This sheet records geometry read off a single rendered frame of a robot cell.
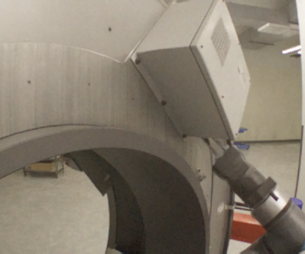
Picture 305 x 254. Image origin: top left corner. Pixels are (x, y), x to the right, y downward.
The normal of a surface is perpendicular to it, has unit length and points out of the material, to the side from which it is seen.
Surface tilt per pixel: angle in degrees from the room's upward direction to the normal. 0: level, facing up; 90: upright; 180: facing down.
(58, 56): 90
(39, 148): 90
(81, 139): 90
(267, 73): 90
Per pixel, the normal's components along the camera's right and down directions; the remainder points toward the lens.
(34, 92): 0.80, 0.06
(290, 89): 0.05, 0.10
